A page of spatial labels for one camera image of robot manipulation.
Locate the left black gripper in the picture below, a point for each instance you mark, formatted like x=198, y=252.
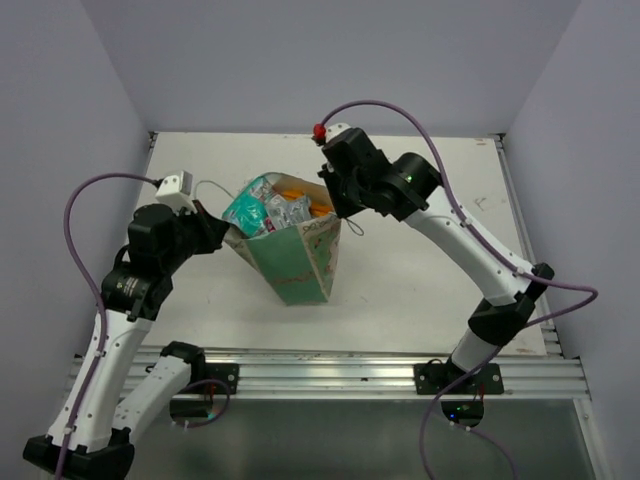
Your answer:
x=211, y=228

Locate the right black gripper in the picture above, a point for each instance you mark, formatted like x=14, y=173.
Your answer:
x=342, y=206

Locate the orange yellow snack packet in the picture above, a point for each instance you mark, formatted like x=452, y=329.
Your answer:
x=317, y=209

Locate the teal candy packet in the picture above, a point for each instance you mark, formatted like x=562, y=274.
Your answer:
x=247, y=210

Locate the grey snack packet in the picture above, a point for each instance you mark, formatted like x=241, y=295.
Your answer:
x=285, y=214

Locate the green paper bag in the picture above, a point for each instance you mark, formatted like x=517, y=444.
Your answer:
x=299, y=263

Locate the pink snack packet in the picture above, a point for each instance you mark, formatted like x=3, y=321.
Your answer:
x=269, y=225

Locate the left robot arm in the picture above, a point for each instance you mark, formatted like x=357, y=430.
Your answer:
x=95, y=434

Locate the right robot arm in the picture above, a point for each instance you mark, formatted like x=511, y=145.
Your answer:
x=415, y=195

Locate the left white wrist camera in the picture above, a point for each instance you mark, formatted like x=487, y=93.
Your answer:
x=174, y=191

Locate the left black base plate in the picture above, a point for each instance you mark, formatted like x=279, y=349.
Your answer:
x=213, y=378

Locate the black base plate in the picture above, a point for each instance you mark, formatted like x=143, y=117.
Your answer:
x=213, y=378
x=434, y=376

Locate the aluminium mounting rail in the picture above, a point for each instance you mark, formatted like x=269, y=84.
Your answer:
x=306, y=375

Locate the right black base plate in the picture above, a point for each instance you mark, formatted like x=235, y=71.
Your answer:
x=434, y=376

